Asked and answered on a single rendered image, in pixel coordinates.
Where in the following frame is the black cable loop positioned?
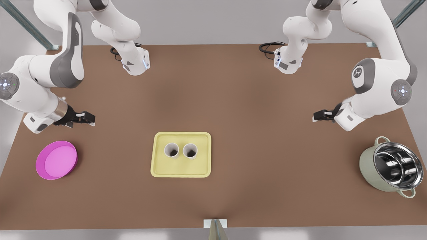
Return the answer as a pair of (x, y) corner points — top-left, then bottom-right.
(259, 41), (287, 60)
(110, 43), (143, 61)

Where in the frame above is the pale green steel pot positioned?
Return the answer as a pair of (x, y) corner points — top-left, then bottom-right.
(359, 136), (424, 198)

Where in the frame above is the yellow rectangular tray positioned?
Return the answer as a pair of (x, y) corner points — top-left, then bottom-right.
(150, 132), (212, 178)

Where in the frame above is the pink round plate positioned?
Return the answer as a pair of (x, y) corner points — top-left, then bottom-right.
(36, 141), (78, 180)

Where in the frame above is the silver frame post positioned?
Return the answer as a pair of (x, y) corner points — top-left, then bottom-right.
(0, 0), (60, 51)
(366, 0), (427, 48)
(203, 219), (228, 240)

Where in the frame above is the white IKEA cup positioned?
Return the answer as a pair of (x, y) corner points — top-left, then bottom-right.
(164, 143), (180, 159)
(183, 143), (198, 159)

